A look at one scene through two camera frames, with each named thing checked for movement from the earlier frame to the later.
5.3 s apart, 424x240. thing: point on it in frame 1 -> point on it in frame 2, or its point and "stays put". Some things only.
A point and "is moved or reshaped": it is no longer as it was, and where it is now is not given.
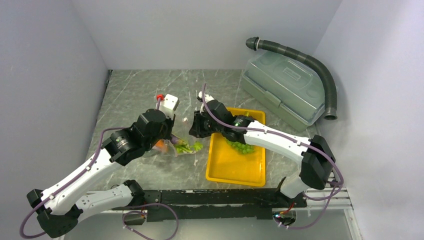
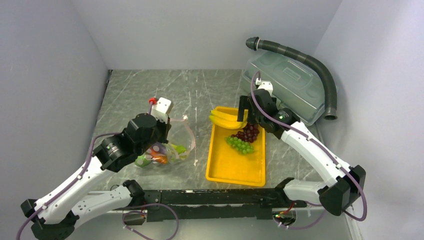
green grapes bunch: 243,148 stays put
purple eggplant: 174,140 -> 159,147
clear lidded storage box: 289,89 stays put
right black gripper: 196,130 -> 245,104
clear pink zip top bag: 176,145 is moved or reshaped
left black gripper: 170,123 stays put
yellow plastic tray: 226,165 stays put
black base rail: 217,205 stays put
